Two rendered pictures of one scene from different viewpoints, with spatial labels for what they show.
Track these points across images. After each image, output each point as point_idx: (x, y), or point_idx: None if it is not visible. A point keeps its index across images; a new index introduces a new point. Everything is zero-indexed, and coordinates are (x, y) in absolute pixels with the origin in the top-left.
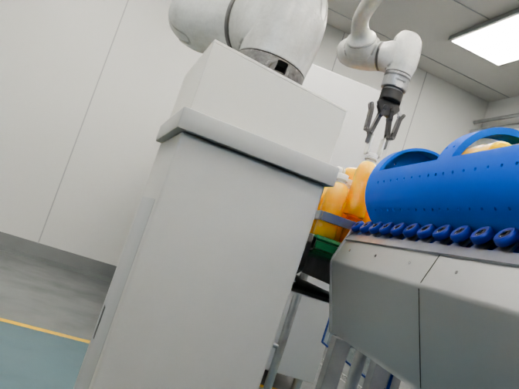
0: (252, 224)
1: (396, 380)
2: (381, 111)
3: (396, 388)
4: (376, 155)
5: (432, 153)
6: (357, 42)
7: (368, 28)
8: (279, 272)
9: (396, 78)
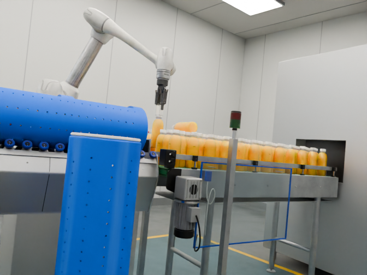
0: None
1: (221, 244)
2: (157, 93)
3: (222, 250)
4: (157, 114)
5: (129, 107)
6: (155, 65)
7: (154, 58)
8: None
9: (156, 74)
